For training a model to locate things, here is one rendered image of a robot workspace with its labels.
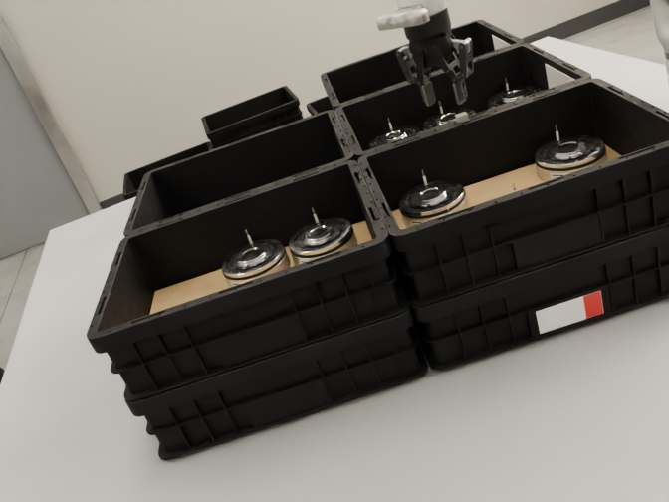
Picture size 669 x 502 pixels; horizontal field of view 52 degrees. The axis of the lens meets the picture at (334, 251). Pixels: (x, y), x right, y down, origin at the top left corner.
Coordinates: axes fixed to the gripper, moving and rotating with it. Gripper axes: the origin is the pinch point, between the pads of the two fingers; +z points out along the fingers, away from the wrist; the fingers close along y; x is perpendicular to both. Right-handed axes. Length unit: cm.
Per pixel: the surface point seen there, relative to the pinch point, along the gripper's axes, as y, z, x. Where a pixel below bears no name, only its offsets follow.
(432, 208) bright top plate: -8.9, 8.4, 22.8
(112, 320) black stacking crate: 17, 4, 63
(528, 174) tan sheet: -15.8, 11.8, 6.0
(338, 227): 3.9, 8.3, 30.0
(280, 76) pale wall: 231, 53, -180
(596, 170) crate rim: -34.0, 1.9, 22.4
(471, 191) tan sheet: -8.8, 11.7, 12.0
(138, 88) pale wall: 277, 31, -118
